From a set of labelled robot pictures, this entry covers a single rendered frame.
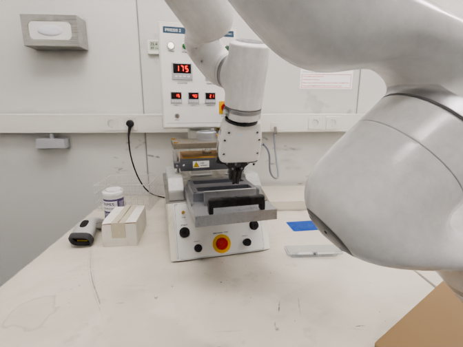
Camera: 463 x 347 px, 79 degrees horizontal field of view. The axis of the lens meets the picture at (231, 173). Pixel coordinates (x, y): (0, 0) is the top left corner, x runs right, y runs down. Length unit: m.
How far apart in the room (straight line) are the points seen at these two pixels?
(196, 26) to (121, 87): 1.21
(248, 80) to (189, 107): 0.68
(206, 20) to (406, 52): 0.31
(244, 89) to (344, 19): 0.38
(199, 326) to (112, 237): 0.52
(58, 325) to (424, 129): 0.78
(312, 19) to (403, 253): 0.20
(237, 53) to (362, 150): 0.37
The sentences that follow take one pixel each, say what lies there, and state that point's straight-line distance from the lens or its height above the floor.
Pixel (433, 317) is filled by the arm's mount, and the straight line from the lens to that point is 0.66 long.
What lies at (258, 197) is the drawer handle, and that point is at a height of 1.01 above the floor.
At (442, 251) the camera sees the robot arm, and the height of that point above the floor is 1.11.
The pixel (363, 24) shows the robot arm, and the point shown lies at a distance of 0.24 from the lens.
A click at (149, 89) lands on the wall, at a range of 1.64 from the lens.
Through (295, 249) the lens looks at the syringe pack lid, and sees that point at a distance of 0.99.
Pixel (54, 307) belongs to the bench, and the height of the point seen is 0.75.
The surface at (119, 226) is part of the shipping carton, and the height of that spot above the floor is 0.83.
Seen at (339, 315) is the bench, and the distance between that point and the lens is 0.79.
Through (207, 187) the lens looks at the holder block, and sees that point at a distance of 0.87.
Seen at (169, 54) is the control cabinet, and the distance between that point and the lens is 1.26.
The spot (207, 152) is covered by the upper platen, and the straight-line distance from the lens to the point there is 1.12.
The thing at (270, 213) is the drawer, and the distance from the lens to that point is 0.76.
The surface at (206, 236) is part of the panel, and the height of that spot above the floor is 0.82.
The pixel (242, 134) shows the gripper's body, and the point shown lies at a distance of 0.64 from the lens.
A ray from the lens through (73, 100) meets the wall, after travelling 1.77.
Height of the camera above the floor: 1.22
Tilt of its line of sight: 13 degrees down
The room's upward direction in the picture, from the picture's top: straight up
